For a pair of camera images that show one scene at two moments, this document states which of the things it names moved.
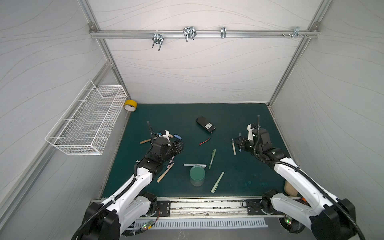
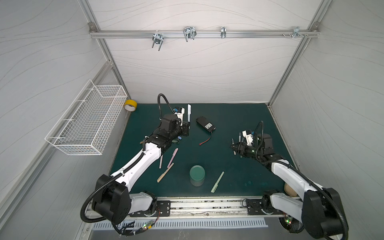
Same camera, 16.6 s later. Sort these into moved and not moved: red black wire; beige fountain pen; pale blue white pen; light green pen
Moved: pale blue white pen
Not moved: beige fountain pen; light green pen; red black wire
